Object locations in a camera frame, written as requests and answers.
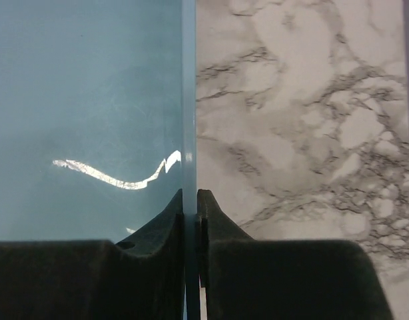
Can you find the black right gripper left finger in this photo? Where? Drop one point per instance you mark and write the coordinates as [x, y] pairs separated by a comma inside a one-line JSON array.
[[140, 277]]

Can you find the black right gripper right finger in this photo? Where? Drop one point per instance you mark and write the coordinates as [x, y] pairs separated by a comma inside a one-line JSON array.
[[247, 278]]

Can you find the light blue plastic basket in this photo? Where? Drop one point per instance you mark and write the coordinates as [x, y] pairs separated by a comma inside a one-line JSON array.
[[95, 115]]

